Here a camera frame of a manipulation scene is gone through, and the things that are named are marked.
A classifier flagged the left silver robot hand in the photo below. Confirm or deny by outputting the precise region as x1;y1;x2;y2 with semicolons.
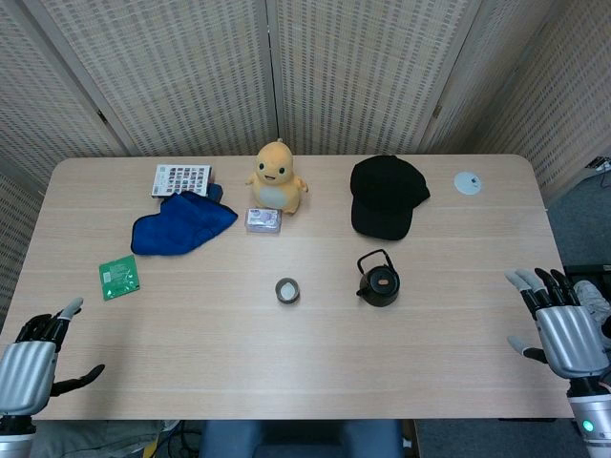
0;297;106;417

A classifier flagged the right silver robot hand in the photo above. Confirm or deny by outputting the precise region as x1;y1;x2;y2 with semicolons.
504;267;611;381

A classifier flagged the black teapot with lid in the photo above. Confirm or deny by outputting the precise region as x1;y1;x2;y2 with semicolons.
355;248;402;308

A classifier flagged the small dark ceramic cup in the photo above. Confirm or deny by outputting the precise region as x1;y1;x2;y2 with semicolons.
274;277;302;305

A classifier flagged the blue robot base seat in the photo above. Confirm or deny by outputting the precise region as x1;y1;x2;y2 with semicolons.
199;419;405;458

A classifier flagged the white sneaker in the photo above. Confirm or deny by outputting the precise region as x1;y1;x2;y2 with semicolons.
572;280;611;330

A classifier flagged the black metal stand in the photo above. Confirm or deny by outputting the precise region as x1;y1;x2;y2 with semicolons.
562;263;611;287

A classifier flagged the olive grey fabric bundle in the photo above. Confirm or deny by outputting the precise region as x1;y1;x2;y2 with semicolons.
31;419;185;458

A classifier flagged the green foil packet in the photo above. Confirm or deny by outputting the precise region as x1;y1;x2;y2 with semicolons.
98;254;142;302

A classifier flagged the blue microfibre cloth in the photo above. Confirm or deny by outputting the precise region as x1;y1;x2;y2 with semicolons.
130;192;239;258

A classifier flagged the black baseball cap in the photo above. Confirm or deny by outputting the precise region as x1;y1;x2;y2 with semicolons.
349;155;432;241

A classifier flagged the colour swatch card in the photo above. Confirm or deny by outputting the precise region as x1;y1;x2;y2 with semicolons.
150;164;214;198

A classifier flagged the small clear plastic box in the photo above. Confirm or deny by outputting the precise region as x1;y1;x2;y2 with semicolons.
243;207;284;236

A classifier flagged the yellow plush dinosaur toy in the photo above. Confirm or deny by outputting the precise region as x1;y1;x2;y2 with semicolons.
245;137;309;215

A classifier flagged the woven folding screen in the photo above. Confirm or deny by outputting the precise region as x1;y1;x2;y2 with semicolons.
0;0;611;330

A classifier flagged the round white cable grommet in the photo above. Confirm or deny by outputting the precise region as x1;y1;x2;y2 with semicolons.
453;171;483;196

